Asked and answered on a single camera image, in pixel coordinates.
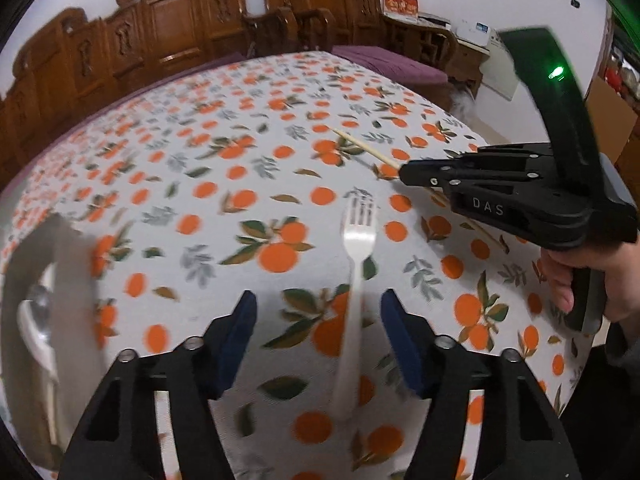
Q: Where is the person's dark clothing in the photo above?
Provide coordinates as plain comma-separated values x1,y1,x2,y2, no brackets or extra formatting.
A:
557,345,640,480

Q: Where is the white electrical box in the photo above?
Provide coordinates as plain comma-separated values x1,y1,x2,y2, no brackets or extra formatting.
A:
481,30,522,102

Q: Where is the metal spoon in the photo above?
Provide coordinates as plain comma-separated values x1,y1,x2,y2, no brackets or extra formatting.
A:
25,282,57,351

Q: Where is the white and blue box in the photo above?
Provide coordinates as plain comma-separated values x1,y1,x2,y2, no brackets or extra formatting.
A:
456,20,494,49

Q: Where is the brown cardboard box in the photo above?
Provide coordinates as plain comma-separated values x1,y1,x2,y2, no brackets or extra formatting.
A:
582,75,640,173

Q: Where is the white plastic bag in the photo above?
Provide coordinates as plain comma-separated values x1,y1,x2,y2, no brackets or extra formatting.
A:
449,85,477,117

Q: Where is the grey metal tray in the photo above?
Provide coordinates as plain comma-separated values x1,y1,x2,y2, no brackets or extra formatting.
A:
0,212,108,466

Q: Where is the person's right hand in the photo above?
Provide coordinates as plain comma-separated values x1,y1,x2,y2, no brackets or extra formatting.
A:
542,241,640,322

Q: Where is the white plastic fork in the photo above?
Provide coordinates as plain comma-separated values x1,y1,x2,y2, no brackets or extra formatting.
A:
332,195,378,423

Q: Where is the stack of papers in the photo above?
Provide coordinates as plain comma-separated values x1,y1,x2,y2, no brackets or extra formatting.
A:
417,12,454,29

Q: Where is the red desk calendar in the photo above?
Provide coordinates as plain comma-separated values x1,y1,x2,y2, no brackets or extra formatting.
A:
382,0,420,19

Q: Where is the carved wooden sofa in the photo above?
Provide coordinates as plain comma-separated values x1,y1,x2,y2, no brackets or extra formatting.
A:
0,0,251,181

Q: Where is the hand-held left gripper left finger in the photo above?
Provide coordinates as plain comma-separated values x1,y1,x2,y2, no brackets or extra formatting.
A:
59,290,258,480

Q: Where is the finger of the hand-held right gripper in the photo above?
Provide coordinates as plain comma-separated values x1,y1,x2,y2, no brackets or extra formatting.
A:
460,143,556,174
398,156,544,196

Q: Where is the orange print tablecloth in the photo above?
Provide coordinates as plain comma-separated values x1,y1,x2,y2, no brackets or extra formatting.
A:
0,50,596,480

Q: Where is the wooden side table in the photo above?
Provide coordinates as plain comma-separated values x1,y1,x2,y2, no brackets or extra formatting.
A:
384,12,488,97

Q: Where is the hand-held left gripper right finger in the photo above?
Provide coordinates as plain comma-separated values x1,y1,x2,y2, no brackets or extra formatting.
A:
380,287,583,480

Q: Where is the carved wooden armchair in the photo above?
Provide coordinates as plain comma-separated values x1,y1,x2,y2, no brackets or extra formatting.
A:
242,0,383,56

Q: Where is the purple armchair cushion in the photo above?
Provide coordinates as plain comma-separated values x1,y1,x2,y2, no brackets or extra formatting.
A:
331,44,449,87

